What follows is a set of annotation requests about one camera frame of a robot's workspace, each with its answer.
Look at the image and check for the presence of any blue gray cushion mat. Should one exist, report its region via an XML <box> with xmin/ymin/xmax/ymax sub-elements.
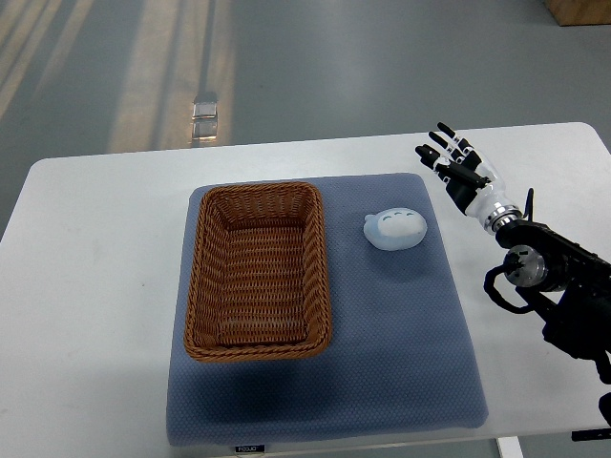
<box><xmin>166</xmin><ymin>174</ymin><xmax>488</xmax><ymax>447</ymax></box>

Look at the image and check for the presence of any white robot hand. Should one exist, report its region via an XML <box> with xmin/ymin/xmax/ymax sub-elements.
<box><xmin>415</xmin><ymin>122</ymin><xmax>519</xmax><ymax>230</ymax></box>

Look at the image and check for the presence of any metal floor fixture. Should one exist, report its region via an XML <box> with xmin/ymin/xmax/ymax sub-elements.
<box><xmin>191</xmin><ymin>92</ymin><xmax>219</xmax><ymax>141</ymax></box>

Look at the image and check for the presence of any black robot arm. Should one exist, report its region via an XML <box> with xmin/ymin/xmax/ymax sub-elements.
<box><xmin>416</xmin><ymin>123</ymin><xmax>610</xmax><ymax>385</ymax></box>

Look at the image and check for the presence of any light blue plush toy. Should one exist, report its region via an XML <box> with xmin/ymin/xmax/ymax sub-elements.
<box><xmin>363</xmin><ymin>208</ymin><xmax>428</xmax><ymax>251</ymax></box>

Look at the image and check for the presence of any brown wicker basket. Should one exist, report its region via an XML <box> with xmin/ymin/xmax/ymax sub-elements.
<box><xmin>183</xmin><ymin>181</ymin><xmax>332</xmax><ymax>363</ymax></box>

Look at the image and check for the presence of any wooden box corner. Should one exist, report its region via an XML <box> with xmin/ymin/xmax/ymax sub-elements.
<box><xmin>544</xmin><ymin>0</ymin><xmax>611</xmax><ymax>27</ymax></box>

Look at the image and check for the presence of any white table leg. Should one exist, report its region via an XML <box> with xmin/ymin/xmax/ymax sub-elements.
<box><xmin>495</xmin><ymin>436</ymin><xmax>524</xmax><ymax>458</ymax></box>

